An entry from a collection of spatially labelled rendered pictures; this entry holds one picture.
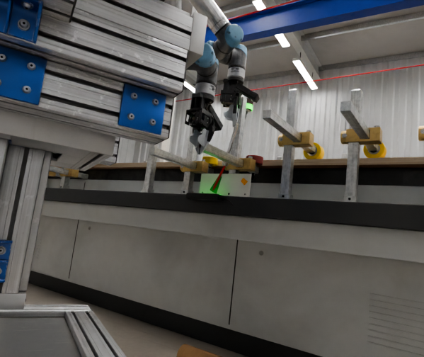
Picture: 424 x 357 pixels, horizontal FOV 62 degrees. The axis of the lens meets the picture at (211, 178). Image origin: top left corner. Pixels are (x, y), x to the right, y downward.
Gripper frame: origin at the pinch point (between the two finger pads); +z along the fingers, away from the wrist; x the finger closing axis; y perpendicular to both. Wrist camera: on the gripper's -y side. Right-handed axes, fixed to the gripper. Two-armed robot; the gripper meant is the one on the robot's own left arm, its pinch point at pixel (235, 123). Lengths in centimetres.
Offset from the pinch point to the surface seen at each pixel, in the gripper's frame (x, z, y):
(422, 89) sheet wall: -670, -311, -269
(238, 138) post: -6.3, 4.6, -1.0
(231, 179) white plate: -5.9, 23.3, 0.1
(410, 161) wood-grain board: 1, 12, -68
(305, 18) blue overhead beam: -271, -228, -17
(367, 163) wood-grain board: -4, 13, -54
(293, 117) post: 2.1, -3.1, -24.1
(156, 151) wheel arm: 13.3, 17.4, 28.6
